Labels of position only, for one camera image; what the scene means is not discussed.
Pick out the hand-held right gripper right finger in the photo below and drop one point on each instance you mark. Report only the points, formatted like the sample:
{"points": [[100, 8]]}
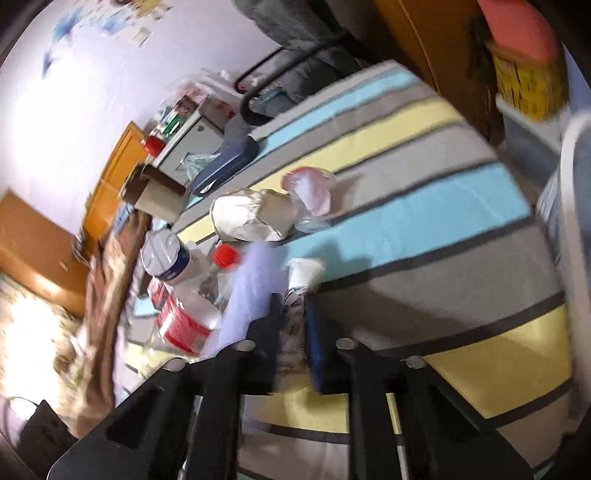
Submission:
{"points": [[318, 341]]}

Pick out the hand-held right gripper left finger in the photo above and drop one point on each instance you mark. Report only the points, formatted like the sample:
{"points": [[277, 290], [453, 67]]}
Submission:
{"points": [[265, 341]]}

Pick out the patterned paper cup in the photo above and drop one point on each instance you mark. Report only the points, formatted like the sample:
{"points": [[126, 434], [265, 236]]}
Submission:
{"points": [[302, 272]]}

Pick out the clear plastic bottle red label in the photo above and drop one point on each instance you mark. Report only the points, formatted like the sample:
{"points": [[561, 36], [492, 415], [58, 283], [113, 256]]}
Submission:
{"points": [[184, 323]]}

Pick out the white trash bin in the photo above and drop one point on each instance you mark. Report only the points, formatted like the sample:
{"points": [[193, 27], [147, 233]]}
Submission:
{"points": [[570, 230]]}

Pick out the pale purple plastic bag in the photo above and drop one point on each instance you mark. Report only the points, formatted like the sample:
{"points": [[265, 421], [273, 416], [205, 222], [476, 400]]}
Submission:
{"points": [[251, 286]]}

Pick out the crumpled white paper bag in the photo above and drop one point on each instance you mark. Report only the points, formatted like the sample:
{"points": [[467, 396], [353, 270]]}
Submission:
{"points": [[249, 214]]}

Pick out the plastic jar with white lid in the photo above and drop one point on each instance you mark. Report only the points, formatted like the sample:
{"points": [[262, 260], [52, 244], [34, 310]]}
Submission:
{"points": [[161, 256]]}

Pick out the striped bed sheet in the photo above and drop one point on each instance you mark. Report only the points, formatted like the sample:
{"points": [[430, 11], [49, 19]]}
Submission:
{"points": [[438, 258]]}

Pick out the brown blanket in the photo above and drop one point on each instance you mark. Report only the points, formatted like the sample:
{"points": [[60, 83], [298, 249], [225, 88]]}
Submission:
{"points": [[106, 323]]}

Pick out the navy blue case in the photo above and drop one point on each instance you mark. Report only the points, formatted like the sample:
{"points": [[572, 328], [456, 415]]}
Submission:
{"points": [[226, 161]]}

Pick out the brown and white paper cup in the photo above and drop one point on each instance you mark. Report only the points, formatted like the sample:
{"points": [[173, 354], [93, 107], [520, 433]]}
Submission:
{"points": [[154, 194]]}

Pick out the blue cloth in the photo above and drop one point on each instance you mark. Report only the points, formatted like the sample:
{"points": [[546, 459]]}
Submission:
{"points": [[122, 219]]}

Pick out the teal plastic bag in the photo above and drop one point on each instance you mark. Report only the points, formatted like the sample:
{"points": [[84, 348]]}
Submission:
{"points": [[198, 164]]}

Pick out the white bedside cabinet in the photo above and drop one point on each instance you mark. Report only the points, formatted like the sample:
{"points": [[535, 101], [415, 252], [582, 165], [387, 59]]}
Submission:
{"points": [[194, 138]]}

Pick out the wooden headboard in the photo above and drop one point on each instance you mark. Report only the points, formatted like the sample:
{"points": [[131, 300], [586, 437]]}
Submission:
{"points": [[117, 170]]}

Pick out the red cup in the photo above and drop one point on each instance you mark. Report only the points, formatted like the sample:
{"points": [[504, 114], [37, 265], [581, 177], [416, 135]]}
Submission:
{"points": [[152, 144]]}

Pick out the green box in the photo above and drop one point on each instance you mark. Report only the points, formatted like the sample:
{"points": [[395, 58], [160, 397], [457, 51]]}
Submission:
{"points": [[173, 122]]}

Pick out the clear plastic bag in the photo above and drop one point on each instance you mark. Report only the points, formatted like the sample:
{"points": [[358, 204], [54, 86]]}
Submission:
{"points": [[203, 85]]}

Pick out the translucent storage box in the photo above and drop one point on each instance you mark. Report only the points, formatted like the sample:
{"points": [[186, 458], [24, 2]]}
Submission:
{"points": [[526, 134]]}

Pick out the wooden wardrobe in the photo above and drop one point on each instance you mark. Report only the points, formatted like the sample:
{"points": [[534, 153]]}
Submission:
{"points": [[429, 41]]}

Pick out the yellow floral box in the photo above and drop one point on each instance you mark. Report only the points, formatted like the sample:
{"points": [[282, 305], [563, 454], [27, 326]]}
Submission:
{"points": [[528, 83]]}

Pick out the pink plastic bin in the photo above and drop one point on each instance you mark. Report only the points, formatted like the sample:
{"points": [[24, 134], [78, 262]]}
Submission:
{"points": [[517, 25]]}

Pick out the white wall switch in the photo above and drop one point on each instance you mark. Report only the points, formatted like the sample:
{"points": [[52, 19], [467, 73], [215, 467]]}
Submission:
{"points": [[141, 34]]}

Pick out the cartoon wall stickers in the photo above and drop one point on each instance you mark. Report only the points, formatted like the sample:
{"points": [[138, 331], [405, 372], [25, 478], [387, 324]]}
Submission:
{"points": [[69, 37]]}

